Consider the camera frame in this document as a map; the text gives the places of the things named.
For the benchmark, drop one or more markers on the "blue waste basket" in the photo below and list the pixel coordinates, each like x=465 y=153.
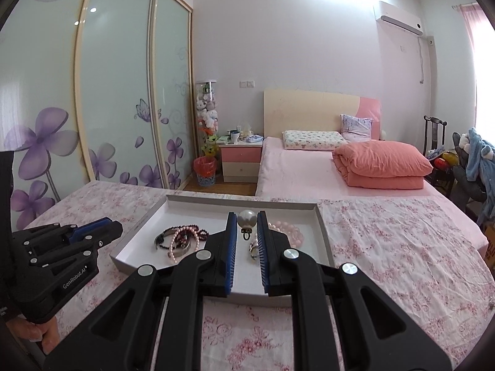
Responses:
x=205 y=176

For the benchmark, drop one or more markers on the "grey cardboard box tray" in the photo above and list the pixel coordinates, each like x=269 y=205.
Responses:
x=135 y=248

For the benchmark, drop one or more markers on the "cream patterned pillow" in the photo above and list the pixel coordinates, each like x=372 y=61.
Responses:
x=309 y=141

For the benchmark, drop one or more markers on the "dark wooden chair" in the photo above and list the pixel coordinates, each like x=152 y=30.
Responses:
x=429 y=135

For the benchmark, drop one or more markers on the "red and yellow toy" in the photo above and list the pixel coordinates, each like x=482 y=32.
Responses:
x=444 y=160

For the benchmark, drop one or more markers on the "pink nightstand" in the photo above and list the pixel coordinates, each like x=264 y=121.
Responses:
x=238 y=162

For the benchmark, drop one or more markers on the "thin silver bangle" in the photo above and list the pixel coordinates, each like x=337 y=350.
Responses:
x=157 y=237

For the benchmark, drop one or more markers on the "small blue pouch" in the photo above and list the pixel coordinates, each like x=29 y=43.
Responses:
x=254 y=138

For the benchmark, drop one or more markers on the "clear plush toy tube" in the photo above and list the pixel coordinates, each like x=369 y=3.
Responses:
x=207 y=116

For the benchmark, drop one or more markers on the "grey padded chair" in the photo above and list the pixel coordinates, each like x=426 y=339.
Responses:
x=462 y=181

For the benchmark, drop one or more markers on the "pink floral bedsheet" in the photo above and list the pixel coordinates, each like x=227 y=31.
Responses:
x=386 y=259

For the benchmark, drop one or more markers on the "white mug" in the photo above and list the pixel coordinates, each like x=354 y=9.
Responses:
x=234 y=136

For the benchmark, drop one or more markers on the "person's left hand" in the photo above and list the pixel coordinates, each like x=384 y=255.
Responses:
x=38 y=334

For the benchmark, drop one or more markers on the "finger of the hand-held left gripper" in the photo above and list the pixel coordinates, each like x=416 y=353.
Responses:
x=69 y=250
x=92 y=227

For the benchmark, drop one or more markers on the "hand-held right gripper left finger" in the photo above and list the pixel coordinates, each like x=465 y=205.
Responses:
x=231 y=251

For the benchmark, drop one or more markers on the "flower print sliding wardrobe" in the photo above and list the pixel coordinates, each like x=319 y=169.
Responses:
x=116 y=65

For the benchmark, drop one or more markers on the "folded salmon quilt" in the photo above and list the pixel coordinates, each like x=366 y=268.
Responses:
x=379 y=158

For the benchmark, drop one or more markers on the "pink bed mattress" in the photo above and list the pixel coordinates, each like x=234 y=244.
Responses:
x=294 y=174

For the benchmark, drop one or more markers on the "white wall socket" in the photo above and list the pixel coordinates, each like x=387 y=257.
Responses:
x=246 y=84

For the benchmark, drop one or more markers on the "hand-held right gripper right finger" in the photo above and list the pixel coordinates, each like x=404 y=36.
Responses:
x=263 y=251

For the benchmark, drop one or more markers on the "white air conditioner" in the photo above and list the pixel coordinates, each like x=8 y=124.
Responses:
x=398 y=19

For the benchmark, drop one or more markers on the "purple patterned pillow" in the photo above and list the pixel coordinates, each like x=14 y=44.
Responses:
x=357 y=127

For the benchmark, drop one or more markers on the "pearl charm pendant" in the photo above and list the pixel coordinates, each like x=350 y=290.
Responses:
x=246 y=218

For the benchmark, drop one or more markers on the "cream and pink headboard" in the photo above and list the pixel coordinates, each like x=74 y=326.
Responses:
x=309 y=112

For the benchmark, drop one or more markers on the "pink curtain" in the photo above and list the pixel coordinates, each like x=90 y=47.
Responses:
x=473 y=38

